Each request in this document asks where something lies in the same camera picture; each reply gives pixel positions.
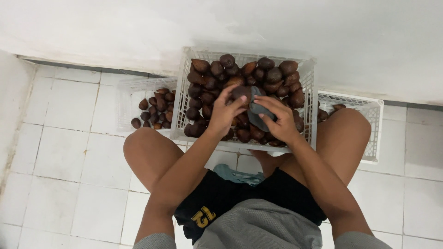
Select person's right hand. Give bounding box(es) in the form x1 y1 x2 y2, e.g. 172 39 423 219
254 95 302 145

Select person's left hand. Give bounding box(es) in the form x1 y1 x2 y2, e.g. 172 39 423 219
207 84 248 138

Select teal cloth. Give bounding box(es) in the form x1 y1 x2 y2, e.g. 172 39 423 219
213 163 266 186

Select grey shirt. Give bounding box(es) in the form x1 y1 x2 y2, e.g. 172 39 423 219
133 199 394 249

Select person's left leg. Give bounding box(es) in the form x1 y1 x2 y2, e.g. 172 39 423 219
123 127 208 195

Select person's right leg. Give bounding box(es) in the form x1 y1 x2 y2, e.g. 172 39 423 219
249 107 372 188

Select heap of brown snake fruits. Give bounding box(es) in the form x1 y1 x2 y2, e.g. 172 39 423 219
183 53 306 148

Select brown snake fruit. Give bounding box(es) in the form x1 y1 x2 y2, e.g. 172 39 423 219
231 85 253 105

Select white lattice plastic crate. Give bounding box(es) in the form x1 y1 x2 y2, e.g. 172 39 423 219
316 90 385 164

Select black shorts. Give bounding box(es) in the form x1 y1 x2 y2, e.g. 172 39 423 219
173 167 328 246

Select person's leg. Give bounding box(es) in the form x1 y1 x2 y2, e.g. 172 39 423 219
249 107 372 188
123 127 208 195

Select small pile of snake fruits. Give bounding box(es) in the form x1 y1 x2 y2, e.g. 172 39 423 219
130 88 177 131

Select large white plastic crate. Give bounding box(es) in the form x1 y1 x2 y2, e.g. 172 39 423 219
169 46 318 154

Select grey cloth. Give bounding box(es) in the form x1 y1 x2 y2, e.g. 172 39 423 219
247 86 278 133

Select low white plastic crate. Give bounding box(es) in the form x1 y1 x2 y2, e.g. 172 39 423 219
116 76 179 134

